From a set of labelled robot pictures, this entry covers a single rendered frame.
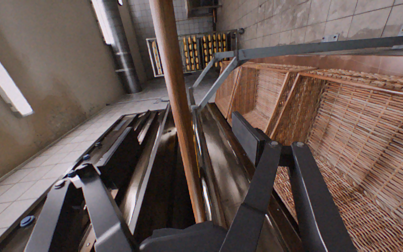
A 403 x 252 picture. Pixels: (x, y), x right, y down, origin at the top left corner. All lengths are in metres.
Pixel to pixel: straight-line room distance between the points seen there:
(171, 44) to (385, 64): 0.63
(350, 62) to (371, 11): 0.75
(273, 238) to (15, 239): 1.08
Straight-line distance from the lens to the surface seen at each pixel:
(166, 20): 0.22
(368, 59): 0.72
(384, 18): 1.42
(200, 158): 0.34
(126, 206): 0.84
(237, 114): 0.17
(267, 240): 0.65
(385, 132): 0.70
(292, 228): 0.71
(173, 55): 0.22
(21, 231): 1.13
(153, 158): 0.76
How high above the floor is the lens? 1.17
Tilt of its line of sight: 3 degrees down
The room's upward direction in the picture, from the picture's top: 98 degrees counter-clockwise
